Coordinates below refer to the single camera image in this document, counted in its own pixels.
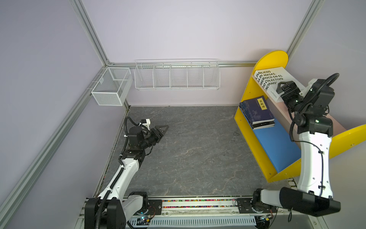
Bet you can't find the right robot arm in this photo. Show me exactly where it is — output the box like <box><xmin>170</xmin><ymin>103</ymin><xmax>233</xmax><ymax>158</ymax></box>
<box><xmin>251</xmin><ymin>73</ymin><xmax>341</xmax><ymax>217</ymax></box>

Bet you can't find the black book orange title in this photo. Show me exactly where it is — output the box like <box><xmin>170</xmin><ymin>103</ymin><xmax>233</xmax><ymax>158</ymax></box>
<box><xmin>251</xmin><ymin>121</ymin><xmax>275</xmax><ymax>130</ymax></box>

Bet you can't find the white mesh basket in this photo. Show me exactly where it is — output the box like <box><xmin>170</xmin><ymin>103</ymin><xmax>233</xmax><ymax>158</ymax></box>
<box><xmin>91</xmin><ymin>67</ymin><xmax>133</xmax><ymax>106</ymax></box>

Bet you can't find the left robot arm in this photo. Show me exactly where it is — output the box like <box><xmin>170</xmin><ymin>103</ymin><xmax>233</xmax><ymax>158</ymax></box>
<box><xmin>84</xmin><ymin>116</ymin><xmax>169</xmax><ymax>229</ymax></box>

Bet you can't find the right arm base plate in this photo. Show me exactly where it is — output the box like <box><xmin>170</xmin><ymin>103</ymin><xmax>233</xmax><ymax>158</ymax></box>
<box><xmin>234</xmin><ymin>198</ymin><xmax>277</xmax><ymax>214</ymax></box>

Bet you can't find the dark blue thin book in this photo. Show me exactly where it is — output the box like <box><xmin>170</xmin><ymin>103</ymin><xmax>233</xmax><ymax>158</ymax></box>
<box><xmin>239</xmin><ymin>96</ymin><xmax>275</xmax><ymax>125</ymax></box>

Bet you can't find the white wire wall rack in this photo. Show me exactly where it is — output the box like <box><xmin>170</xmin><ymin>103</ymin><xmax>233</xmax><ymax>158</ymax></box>
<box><xmin>134</xmin><ymin>59</ymin><xmax>221</xmax><ymax>90</ymax></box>

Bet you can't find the yellow pink blue shelf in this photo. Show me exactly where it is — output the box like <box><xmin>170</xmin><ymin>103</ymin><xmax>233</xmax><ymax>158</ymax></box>
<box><xmin>234</xmin><ymin>50</ymin><xmax>366</xmax><ymax>183</ymax></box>

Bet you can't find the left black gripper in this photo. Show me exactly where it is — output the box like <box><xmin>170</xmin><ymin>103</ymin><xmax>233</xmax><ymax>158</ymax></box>
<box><xmin>140</xmin><ymin>125</ymin><xmax>168</xmax><ymax>150</ymax></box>

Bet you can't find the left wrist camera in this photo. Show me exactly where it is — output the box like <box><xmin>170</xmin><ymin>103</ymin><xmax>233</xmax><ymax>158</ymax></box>
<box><xmin>139</xmin><ymin>118</ymin><xmax>151</xmax><ymax>130</ymax></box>

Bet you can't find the aluminium front rail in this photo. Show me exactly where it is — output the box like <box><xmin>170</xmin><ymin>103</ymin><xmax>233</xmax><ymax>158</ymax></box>
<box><xmin>75</xmin><ymin>196</ymin><xmax>327</xmax><ymax>229</ymax></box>

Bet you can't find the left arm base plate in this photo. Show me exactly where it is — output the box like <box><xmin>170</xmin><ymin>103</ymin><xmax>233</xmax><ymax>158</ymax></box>
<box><xmin>134</xmin><ymin>199</ymin><xmax>163</xmax><ymax>216</ymax></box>

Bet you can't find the white paper file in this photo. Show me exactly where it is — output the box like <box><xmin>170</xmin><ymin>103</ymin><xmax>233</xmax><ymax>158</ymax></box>
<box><xmin>254</xmin><ymin>67</ymin><xmax>305</xmax><ymax>103</ymax></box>

